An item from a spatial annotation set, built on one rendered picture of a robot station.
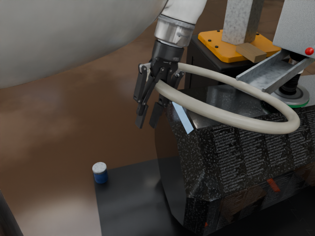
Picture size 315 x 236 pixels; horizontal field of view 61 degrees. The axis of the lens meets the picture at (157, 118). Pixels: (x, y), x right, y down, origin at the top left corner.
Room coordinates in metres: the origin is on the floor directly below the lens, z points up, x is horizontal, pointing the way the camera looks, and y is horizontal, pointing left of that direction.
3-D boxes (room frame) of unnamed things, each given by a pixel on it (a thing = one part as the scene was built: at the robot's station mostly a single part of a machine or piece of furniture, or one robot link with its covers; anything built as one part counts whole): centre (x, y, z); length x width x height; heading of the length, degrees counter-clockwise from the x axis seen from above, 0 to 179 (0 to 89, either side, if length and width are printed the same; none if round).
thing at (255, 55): (1.74, -0.66, 0.81); 0.20 x 0.10 x 0.05; 25
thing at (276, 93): (1.15, -0.67, 0.87); 0.21 x 0.21 x 0.01
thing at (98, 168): (1.26, 0.42, 0.08); 0.10 x 0.10 x 0.13
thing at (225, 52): (2.00, -0.63, 0.76); 0.49 x 0.49 x 0.05; 17
